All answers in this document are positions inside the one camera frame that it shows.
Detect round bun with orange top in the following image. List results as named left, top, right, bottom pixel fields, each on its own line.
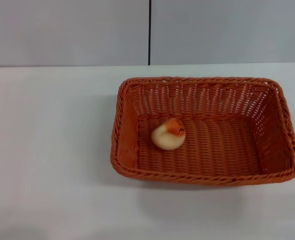
left=151, top=117, right=186, bottom=151

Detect orange woven wicker basket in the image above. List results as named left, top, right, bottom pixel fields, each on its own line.
left=110, top=76, right=295, bottom=185

